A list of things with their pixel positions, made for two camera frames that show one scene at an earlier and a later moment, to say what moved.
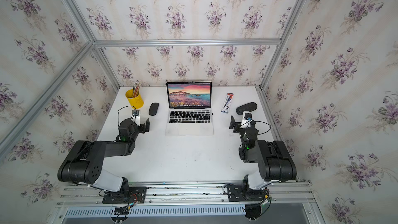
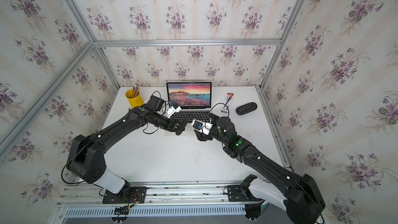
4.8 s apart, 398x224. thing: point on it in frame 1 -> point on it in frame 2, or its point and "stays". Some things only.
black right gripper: x=237 y=125 -> x=205 y=137
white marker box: x=227 y=103 stays
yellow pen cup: x=136 y=101 stays
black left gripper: x=142 y=130 -> x=172 y=127
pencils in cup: x=136 y=89 stays
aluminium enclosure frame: x=95 y=43 stays
